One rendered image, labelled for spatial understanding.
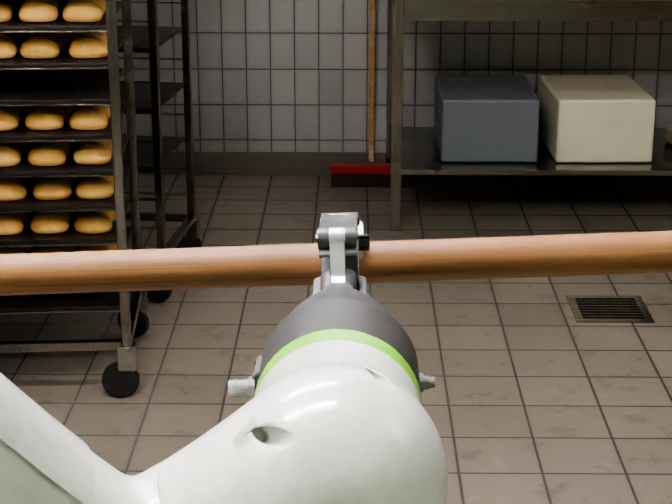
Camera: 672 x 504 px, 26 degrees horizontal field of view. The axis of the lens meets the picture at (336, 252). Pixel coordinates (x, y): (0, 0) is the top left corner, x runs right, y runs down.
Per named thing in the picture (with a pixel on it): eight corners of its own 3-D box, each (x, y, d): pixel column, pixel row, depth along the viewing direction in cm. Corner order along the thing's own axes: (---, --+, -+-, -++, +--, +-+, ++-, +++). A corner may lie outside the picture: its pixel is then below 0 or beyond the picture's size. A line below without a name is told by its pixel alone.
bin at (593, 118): (555, 163, 541) (558, 100, 533) (536, 133, 588) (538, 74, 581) (652, 163, 541) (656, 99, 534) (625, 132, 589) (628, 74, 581)
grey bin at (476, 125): (440, 163, 542) (442, 99, 534) (433, 132, 589) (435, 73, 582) (537, 163, 541) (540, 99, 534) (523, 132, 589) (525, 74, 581)
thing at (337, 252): (320, 334, 89) (315, 256, 87) (321, 293, 94) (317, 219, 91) (359, 332, 89) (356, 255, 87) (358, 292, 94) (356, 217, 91)
